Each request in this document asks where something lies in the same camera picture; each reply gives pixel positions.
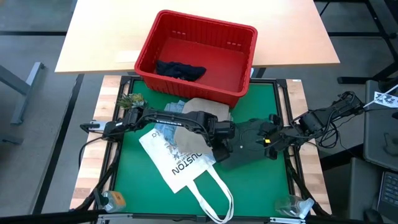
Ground dark green garment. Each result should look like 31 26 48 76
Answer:
217 118 280 171

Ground clear plastic bottle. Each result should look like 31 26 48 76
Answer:
275 195 304 218

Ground cream printed tote bag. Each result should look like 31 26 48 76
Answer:
139 128 234 224

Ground navy Puma print garment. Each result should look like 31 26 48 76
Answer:
182 63 207 83

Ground light wooden desk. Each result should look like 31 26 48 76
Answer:
55 0 341 75

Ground grey side desk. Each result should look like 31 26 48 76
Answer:
363 80 398 172

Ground grey desk leg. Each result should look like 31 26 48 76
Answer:
0 61 46 125

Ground printed marker paper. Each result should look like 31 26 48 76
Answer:
374 90 398 109

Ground white label strip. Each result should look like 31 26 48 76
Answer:
115 50 141 63

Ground white bracket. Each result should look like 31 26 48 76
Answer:
297 198 315 220

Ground black garment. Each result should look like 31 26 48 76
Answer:
155 60 187 81

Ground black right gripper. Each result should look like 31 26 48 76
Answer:
257 114 292 161

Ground small potted succulent plant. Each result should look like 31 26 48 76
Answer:
117 93 147 111

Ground black cable bundle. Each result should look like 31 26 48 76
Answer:
316 119 343 149

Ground plastic bottle with orange label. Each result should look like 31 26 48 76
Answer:
101 190 127 213

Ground light blue denim jeans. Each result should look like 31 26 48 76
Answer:
154 100 187 153

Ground black aluminium table frame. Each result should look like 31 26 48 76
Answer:
74 74 330 224

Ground black keyboard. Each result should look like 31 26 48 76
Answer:
377 170 398 213

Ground red plastic laundry bin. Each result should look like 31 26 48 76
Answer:
134 9 259 108

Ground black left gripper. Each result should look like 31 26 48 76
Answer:
205 119 236 162

